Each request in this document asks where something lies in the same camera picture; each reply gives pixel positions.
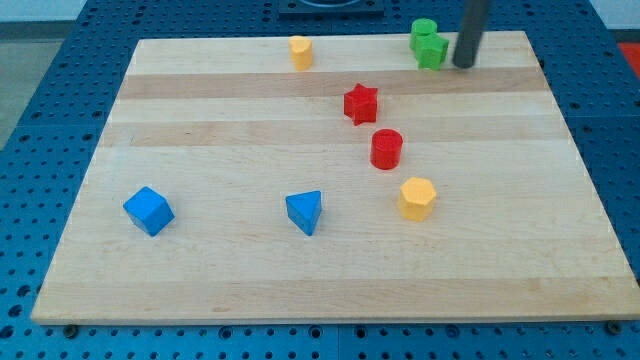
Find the yellow heart block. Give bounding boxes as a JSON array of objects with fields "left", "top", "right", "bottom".
[{"left": 288, "top": 35, "right": 313, "bottom": 71}]

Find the wooden board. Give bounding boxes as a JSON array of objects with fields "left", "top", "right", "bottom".
[{"left": 31, "top": 31, "right": 639, "bottom": 325}]

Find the red star block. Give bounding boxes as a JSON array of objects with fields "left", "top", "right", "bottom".
[{"left": 343, "top": 83, "right": 378, "bottom": 126}]

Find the blue triangle block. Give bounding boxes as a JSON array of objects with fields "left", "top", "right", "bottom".
[{"left": 285, "top": 190, "right": 322, "bottom": 236}]

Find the green star block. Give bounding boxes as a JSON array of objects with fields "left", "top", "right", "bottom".
[{"left": 414, "top": 33, "right": 449, "bottom": 71}]

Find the blue cube block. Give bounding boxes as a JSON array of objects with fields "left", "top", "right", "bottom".
[{"left": 123, "top": 186, "right": 175, "bottom": 237}]

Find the red cylinder block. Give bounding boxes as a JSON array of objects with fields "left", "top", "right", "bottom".
[{"left": 370, "top": 129, "right": 403, "bottom": 170}]

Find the green cylinder block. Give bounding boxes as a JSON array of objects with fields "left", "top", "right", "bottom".
[{"left": 409, "top": 18, "right": 438, "bottom": 51}]

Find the yellow hexagon block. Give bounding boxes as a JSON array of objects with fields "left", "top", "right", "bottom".
[{"left": 397, "top": 177, "right": 437, "bottom": 222}]

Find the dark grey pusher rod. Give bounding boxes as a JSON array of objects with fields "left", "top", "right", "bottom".
[{"left": 452, "top": 0, "right": 492, "bottom": 69}]

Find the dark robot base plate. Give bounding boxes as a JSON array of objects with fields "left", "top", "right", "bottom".
[{"left": 277, "top": 0, "right": 385, "bottom": 18}]

